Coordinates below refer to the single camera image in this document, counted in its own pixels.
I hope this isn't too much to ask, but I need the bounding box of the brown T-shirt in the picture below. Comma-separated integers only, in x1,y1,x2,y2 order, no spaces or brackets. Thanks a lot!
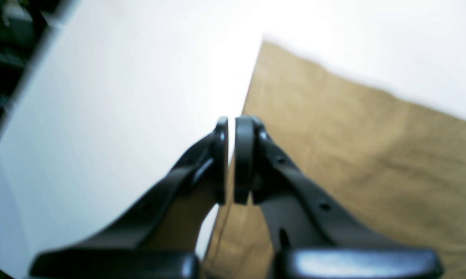
140,40,466,279

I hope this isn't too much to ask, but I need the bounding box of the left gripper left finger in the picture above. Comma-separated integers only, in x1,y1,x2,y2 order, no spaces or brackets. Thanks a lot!
29,117,228,279

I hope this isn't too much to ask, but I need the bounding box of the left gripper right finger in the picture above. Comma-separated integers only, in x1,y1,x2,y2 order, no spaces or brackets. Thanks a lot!
234,115,444,279

